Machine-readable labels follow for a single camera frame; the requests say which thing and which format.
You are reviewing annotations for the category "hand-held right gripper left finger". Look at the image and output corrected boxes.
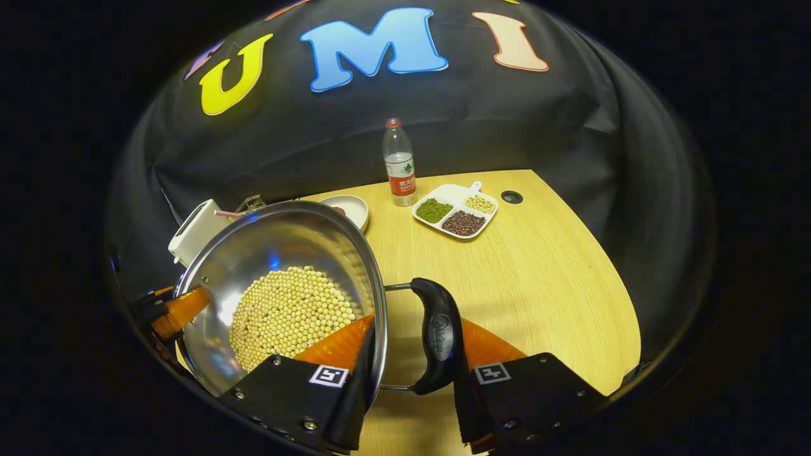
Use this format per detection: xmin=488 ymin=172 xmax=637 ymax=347
xmin=219 ymin=314 xmax=379 ymax=455

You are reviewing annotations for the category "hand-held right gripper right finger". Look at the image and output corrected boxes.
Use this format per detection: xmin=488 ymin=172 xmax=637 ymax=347
xmin=453 ymin=318 xmax=609 ymax=455

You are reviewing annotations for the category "stainless steel pot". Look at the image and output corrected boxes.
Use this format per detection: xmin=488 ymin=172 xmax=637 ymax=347
xmin=172 ymin=201 xmax=466 ymax=396

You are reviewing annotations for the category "white toaster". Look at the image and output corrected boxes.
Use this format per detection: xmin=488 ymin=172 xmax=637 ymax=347
xmin=168 ymin=199 xmax=232 ymax=267

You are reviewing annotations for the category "pile of soybeans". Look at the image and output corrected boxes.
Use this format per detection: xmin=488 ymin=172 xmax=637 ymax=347
xmin=228 ymin=266 xmax=359 ymax=373

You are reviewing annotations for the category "heap of dark red beans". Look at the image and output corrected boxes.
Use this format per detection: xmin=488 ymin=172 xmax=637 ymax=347
xmin=442 ymin=210 xmax=486 ymax=237

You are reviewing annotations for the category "round white plate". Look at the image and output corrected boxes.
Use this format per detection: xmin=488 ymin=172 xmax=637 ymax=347
xmin=319 ymin=194 xmax=370 ymax=232

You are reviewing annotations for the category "heap of green mung beans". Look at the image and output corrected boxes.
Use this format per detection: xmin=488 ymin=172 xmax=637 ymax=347
xmin=416 ymin=198 xmax=454 ymax=224

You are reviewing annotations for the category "white divided dish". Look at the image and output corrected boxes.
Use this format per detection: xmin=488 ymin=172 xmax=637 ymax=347
xmin=412 ymin=181 xmax=500 ymax=240

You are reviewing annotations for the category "clear plastic water bottle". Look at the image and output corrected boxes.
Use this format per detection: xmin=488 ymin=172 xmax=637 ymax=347
xmin=383 ymin=118 xmax=419 ymax=207

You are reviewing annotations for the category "small wire rack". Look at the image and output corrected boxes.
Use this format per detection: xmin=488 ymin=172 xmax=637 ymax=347
xmin=214 ymin=194 xmax=267 ymax=218

